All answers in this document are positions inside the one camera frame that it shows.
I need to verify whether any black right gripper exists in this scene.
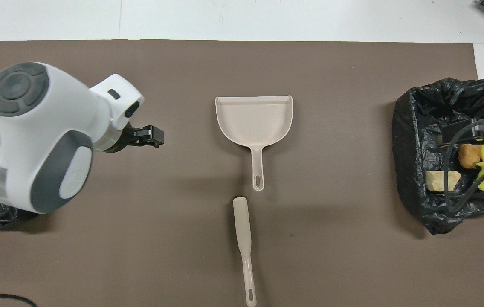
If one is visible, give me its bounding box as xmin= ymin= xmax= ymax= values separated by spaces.
xmin=437 ymin=114 xmax=484 ymax=148

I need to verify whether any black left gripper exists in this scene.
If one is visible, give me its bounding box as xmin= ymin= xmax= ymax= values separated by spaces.
xmin=105 ymin=123 xmax=165 ymax=154

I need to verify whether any brown bread roll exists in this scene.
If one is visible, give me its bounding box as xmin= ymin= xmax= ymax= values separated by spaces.
xmin=458 ymin=143 xmax=482 ymax=169

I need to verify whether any croissant pastry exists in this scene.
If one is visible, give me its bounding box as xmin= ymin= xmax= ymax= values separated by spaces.
xmin=425 ymin=171 xmax=461 ymax=193

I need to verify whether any beige plastic dustpan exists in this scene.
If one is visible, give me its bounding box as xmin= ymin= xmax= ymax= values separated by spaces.
xmin=215 ymin=95 xmax=293 ymax=191

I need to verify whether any brown table mat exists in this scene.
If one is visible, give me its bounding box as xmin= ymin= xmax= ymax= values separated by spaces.
xmin=0 ymin=40 xmax=484 ymax=307

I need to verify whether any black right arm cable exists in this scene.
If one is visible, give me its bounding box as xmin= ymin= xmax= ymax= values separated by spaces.
xmin=443 ymin=119 xmax=484 ymax=214

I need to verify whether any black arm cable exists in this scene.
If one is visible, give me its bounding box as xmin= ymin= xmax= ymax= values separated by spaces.
xmin=0 ymin=293 xmax=38 ymax=307
xmin=443 ymin=119 xmax=484 ymax=214

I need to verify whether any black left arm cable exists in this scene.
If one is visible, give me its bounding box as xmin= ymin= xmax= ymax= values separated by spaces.
xmin=0 ymin=293 xmax=38 ymax=307

